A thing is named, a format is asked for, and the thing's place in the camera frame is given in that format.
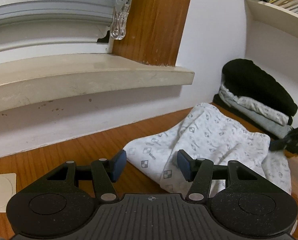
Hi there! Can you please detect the brown wooden window frame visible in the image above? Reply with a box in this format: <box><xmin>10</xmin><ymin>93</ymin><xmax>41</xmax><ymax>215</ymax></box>
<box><xmin>112</xmin><ymin>0</ymin><xmax>190</xmax><ymax>67</ymax></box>

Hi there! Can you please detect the grey window blind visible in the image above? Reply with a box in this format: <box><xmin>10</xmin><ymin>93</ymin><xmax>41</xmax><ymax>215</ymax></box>
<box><xmin>0</xmin><ymin>0</ymin><xmax>126</xmax><ymax>30</ymax></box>

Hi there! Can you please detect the grey folded garment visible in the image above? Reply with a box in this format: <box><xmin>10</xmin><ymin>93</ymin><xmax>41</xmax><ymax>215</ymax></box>
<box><xmin>218</xmin><ymin>92</ymin><xmax>293</xmax><ymax>139</ymax></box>

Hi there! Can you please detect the beige window sill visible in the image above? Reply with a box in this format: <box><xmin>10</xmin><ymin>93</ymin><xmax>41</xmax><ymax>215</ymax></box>
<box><xmin>0</xmin><ymin>54</ymin><xmax>194</xmax><ymax>112</ymax></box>

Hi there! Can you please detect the black folded sweater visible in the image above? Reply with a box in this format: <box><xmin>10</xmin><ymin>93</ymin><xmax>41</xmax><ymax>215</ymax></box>
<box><xmin>222</xmin><ymin>59</ymin><xmax>298</xmax><ymax>118</ymax></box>

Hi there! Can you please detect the beige wall shelf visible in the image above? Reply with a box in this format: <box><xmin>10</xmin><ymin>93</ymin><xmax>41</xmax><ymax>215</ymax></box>
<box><xmin>245</xmin><ymin>0</ymin><xmax>298</xmax><ymax>68</ymax></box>

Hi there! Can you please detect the beige cable grommet plate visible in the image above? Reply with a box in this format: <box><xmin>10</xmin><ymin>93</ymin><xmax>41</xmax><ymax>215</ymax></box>
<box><xmin>0</xmin><ymin>173</ymin><xmax>16</xmax><ymax>212</ymax></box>

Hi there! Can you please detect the folded white patterned garment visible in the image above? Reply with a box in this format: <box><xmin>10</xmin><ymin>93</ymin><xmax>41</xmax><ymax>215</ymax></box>
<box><xmin>219</xmin><ymin>84</ymin><xmax>293</xmax><ymax>126</ymax></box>

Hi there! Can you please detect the black bottom folded garment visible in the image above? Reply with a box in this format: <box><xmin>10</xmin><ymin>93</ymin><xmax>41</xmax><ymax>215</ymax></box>
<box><xmin>211</xmin><ymin>94</ymin><xmax>278</xmax><ymax>140</ymax></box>

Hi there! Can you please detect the white patterned garment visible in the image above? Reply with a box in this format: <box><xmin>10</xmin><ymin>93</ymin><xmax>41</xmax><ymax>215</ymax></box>
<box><xmin>219</xmin><ymin>84</ymin><xmax>293</xmax><ymax>126</ymax></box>
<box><xmin>124</xmin><ymin>103</ymin><xmax>292</xmax><ymax>195</ymax></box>

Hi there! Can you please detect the clear blind cord weight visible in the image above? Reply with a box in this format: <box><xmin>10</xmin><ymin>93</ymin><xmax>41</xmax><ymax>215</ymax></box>
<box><xmin>110</xmin><ymin>0</ymin><xmax>132</xmax><ymax>40</ymax></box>

